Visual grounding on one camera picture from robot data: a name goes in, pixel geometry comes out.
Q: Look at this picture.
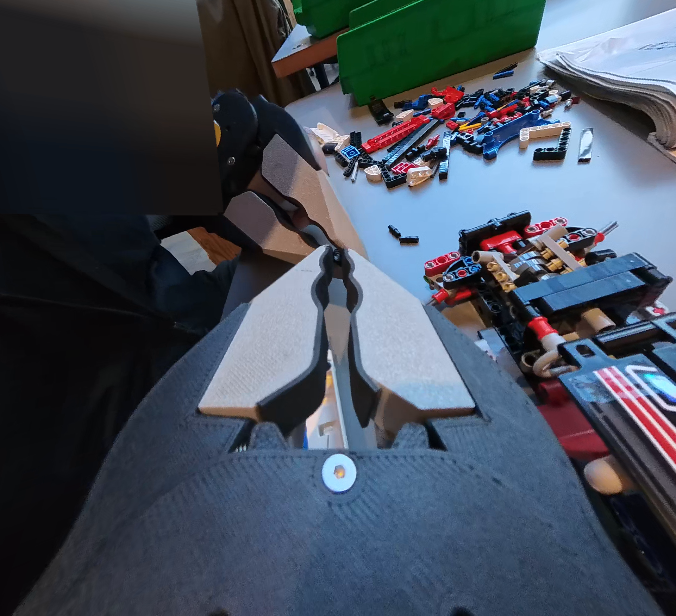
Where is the wood edged table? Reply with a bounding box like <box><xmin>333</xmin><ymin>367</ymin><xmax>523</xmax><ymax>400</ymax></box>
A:
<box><xmin>271</xmin><ymin>19</ymin><xmax>350</xmax><ymax>80</ymax></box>

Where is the white brick panel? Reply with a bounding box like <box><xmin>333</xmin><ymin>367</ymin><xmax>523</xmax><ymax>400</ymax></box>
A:
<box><xmin>303</xmin><ymin>347</ymin><xmax>352</xmax><ymax>450</ymax></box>

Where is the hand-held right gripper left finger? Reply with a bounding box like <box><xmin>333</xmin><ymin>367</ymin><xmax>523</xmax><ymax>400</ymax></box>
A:
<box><xmin>198</xmin><ymin>245</ymin><xmax>336</xmax><ymax>437</ymax></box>

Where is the open instruction booklet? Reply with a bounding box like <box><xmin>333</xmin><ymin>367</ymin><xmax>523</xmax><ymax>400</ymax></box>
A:
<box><xmin>538</xmin><ymin>8</ymin><xmax>676</xmax><ymax>150</ymax></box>

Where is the brown hanging jacket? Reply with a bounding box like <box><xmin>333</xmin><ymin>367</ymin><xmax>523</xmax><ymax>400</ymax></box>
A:
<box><xmin>190</xmin><ymin>0</ymin><xmax>318</xmax><ymax>99</ymax></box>

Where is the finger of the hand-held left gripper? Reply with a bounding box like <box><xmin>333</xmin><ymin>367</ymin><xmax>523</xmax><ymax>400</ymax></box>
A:
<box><xmin>261</xmin><ymin>133</ymin><xmax>370</xmax><ymax>260</ymax></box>
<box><xmin>223</xmin><ymin>190</ymin><xmax>320</xmax><ymax>265</ymax></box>

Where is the pile of brick pieces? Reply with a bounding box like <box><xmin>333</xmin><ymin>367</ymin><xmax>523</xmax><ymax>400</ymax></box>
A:
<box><xmin>309</xmin><ymin>64</ymin><xmax>595</xmax><ymax>190</ymax></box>

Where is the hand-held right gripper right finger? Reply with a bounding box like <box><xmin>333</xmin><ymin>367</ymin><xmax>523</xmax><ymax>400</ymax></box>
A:
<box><xmin>339</xmin><ymin>249</ymin><xmax>476</xmax><ymax>429</ymax></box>

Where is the black brick race car model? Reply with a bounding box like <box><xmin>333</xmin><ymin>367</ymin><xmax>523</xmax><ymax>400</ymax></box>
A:
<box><xmin>422</xmin><ymin>210</ymin><xmax>676</xmax><ymax>590</ymax></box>

